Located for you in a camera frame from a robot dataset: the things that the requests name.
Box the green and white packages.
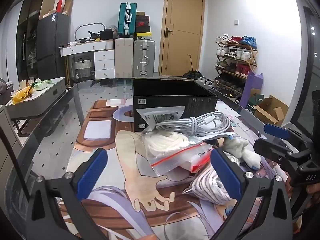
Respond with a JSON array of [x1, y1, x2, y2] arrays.
[[31, 78, 52, 90]]

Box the grey plush toy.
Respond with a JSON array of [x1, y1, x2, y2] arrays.
[[107, 25, 119, 39]]

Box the green boxes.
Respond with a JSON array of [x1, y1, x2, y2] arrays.
[[246, 94, 265, 110]]

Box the zip bag of white rope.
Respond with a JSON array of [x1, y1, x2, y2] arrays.
[[140, 130, 215, 177]]

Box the printed desk mat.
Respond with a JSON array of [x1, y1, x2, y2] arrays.
[[59, 97, 295, 240]]

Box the purple bag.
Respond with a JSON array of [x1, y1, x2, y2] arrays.
[[239, 71, 263, 108]]

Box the black cardboard box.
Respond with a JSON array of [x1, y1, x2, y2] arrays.
[[132, 79, 218, 132]]

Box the green and white medicine packet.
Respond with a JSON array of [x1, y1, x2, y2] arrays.
[[136, 106, 185, 133]]

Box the white dresser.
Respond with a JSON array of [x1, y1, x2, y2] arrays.
[[59, 40, 116, 79]]

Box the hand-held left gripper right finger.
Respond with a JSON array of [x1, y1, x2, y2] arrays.
[[210, 148, 293, 240]]

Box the beige suitcase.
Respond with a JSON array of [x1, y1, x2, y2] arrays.
[[114, 37, 134, 78]]

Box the wicker basket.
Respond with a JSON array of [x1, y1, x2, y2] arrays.
[[74, 58, 93, 78]]

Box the bagged striped cloth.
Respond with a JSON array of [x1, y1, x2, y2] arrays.
[[182, 165, 238, 205]]

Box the tall flat cardboard box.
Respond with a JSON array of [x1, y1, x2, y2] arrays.
[[39, 0, 58, 20]]

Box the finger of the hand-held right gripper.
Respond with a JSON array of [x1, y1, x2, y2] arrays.
[[264, 123, 313, 146], [253, 138, 297, 171]]

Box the grey arched mirror frame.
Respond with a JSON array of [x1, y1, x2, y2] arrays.
[[74, 22, 107, 42]]

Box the open cardboard box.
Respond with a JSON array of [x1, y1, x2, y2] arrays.
[[252, 95, 289, 127]]

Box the white charging cable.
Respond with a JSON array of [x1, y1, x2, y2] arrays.
[[155, 112, 231, 138]]

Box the black bag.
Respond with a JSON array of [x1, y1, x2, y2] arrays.
[[99, 29, 113, 40]]

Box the dark refrigerator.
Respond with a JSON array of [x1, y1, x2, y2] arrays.
[[36, 12, 70, 79]]

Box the grey coffee table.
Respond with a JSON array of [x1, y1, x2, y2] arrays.
[[5, 77, 66, 137]]

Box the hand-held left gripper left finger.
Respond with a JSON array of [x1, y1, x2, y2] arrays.
[[25, 147, 109, 240]]

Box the dark folded umbrella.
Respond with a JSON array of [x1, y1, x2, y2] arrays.
[[182, 54, 204, 80]]

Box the tan wooden door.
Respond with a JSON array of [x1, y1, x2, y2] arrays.
[[158, 0, 205, 77]]

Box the dark glass cabinet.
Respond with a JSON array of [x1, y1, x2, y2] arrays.
[[15, 0, 39, 75]]

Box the yellow plastic bag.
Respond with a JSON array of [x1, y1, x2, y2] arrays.
[[11, 86, 33, 105]]

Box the white plush toy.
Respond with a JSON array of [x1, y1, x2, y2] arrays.
[[222, 137, 262, 169]]

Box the teal suitcase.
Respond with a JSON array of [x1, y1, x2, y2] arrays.
[[118, 3, 137, 37]]

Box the wooden shoe rack with shoes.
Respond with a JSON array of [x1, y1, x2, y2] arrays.
[[215, 34, 258, 98]]

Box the person's right hand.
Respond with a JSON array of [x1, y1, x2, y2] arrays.
[[286, 177, 320, 200]]

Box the silver suitcase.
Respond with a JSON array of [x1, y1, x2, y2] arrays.
[[133, 39, 156, 77]]

